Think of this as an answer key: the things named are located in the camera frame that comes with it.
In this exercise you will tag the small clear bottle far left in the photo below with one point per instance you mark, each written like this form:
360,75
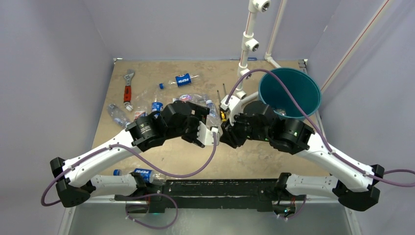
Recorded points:
118,115

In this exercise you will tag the teal plastic bin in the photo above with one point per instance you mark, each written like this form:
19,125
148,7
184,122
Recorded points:
303,89

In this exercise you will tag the left yellow-black screwdriver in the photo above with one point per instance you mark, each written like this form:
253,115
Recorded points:
223,116

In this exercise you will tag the red handled adjustable wrench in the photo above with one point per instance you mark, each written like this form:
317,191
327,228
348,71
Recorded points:
128,90

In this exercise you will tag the Pepsi bottle near base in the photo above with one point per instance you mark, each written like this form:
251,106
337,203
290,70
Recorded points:
151,176

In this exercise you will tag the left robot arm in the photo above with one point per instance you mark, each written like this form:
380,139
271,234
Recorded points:
78,179

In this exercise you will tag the clear bottle blue-orange label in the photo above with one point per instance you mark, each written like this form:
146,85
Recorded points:
141,108

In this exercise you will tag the Pepsi bottle blue cap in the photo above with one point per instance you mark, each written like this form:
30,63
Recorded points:
157,103

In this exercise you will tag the Pepsi bottle at back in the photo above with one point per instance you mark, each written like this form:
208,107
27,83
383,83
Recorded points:
179,81

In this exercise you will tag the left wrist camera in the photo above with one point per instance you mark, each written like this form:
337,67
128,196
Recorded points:
208,136

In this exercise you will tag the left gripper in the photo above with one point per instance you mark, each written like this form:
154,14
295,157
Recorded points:
200,114

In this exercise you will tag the clear bottle light-blue cap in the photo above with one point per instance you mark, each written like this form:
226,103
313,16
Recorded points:
213,119

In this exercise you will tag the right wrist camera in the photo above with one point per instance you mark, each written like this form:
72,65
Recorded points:
231,105

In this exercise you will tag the white pipe on wall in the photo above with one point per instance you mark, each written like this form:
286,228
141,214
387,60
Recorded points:
268,54

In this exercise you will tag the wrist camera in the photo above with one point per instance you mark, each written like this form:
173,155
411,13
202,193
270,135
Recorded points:
231,105
208,136

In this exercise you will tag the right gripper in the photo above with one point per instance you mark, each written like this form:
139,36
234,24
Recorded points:
229,132

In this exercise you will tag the clear bottle red logo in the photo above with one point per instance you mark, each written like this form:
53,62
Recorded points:
199,99

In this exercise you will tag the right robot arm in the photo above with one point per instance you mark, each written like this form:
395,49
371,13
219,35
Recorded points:
350,182

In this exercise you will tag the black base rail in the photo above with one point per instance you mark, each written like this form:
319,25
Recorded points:
261,195

